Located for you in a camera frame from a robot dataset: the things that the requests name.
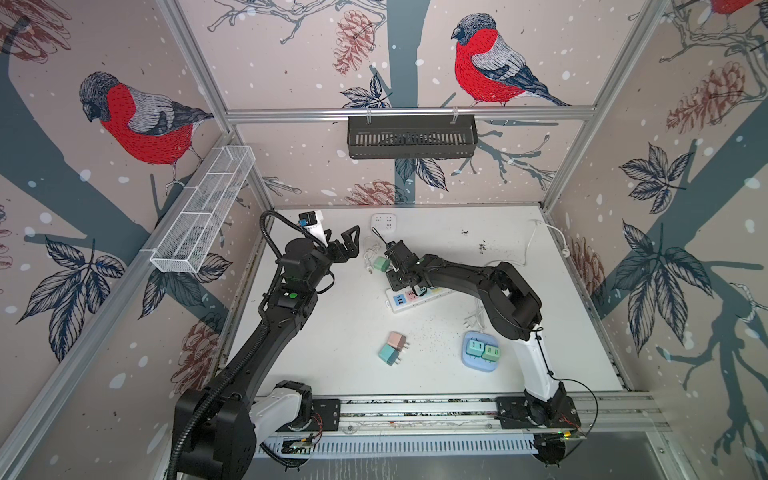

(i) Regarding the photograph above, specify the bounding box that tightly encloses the white long power strip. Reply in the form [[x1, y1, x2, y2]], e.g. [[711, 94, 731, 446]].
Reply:
[[385, 287, 453, 314]]

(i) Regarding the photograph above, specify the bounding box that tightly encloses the teal plug adapter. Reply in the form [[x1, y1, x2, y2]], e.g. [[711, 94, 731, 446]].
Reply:
[[466, 339, 485, 357]]

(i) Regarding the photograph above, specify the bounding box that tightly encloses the blue rounded power strip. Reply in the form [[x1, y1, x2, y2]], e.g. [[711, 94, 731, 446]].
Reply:
[[461, 331, 501, 373]]

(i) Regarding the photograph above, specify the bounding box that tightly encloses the light green plug adapter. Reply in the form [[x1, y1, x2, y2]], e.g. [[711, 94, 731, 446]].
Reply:
[[481, 344, 500, 363]]

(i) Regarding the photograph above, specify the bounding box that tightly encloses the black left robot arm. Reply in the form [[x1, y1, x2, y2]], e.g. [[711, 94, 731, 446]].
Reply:
[[165, 210, 360, 479]]

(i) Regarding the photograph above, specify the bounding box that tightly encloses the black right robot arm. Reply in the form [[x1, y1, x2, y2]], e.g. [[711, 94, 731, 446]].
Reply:
[[385, 241, 581, 429]]

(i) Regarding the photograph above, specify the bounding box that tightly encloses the dark green plug adapter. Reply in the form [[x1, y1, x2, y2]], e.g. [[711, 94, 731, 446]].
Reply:
[[372, 256, 391, 273]]

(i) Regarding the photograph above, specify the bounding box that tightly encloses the pink plug adapter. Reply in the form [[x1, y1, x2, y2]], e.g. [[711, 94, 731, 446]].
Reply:
[[387, 331, 408, 352]]

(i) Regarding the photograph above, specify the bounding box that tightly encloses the white square power strip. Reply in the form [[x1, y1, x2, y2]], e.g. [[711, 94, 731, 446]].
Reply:
[[370, 213, 397, 236]]

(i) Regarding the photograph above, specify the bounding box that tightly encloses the teal green front adapter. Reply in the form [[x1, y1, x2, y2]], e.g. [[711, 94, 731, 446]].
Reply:
[[378, 344, 400, 366]]

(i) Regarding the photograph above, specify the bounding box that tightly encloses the white square strip cable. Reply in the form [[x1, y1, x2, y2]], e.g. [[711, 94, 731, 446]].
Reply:
[[359, 235, 382, 274]]

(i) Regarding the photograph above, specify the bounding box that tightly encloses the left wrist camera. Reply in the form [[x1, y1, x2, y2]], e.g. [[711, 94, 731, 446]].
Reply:
[[298, 210, 327, 245]]

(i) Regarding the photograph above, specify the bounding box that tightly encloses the black hanging wire basket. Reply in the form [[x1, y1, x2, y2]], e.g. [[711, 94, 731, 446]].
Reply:
[[347, 115, 478, 160]]

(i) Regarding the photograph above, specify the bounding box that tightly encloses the white mesh wall shelf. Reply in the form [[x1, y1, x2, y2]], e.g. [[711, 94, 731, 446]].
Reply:
[[150, 145, 255, 273]]

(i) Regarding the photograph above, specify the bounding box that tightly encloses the white power strip cable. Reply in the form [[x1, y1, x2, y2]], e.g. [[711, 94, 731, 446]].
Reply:
[[485, 219, 572, 268]]

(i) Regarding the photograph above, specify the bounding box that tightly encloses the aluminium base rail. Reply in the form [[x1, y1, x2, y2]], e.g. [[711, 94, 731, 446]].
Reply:
[[266, 391, 671, 460]]

